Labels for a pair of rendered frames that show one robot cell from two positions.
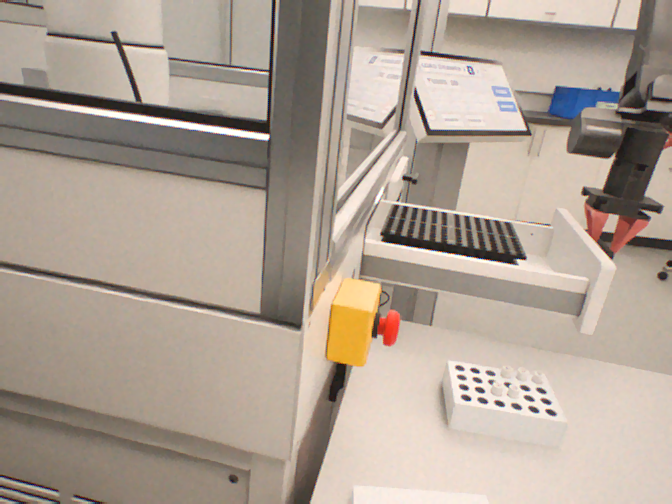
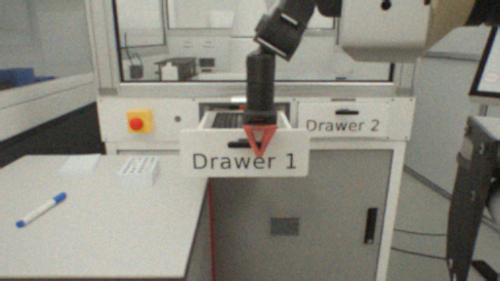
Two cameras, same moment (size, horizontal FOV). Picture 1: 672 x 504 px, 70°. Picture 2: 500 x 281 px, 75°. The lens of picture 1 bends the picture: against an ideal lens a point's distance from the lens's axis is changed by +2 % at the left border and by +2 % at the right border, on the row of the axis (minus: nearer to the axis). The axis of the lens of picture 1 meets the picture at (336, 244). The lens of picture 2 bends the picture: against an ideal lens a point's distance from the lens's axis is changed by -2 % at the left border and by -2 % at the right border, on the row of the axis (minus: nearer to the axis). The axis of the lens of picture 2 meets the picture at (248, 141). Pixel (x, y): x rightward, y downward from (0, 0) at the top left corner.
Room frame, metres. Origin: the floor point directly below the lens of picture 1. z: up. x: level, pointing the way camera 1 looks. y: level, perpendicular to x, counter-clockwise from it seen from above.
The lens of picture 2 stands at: (0.61, -1.09, 1.12)
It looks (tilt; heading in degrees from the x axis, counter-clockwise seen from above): 17 degrees down; 79
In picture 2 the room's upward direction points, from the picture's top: straight up
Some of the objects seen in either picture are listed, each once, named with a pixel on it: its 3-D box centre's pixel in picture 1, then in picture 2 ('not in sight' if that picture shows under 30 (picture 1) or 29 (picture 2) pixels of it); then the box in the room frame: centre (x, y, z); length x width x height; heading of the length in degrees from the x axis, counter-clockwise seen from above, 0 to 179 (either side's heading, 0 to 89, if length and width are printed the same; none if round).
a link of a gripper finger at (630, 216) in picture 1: (612, 227); (259, 133); (0.75, -0.45, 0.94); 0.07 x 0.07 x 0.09; 80
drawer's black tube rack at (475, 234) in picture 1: (447, 244); (244, 131); (0.77, -0.19, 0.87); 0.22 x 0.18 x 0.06; 80
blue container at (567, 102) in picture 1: (598, 105); not in sight; (3.92, -1.91, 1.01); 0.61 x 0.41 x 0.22; 86
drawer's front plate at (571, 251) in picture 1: (571, 262); (244, 152); (0.73, -0.39, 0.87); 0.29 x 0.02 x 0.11; 170
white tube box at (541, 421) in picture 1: (499, 401); (140, 171); (0.47, -0.22, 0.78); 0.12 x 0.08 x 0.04; 85
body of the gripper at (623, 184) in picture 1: (626, 184); (260, 99); (0.75, -0.45, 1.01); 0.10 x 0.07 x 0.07; 80
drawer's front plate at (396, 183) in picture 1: (396, 189); (342, 119); (1.10, -0.13, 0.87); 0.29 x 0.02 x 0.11; 170
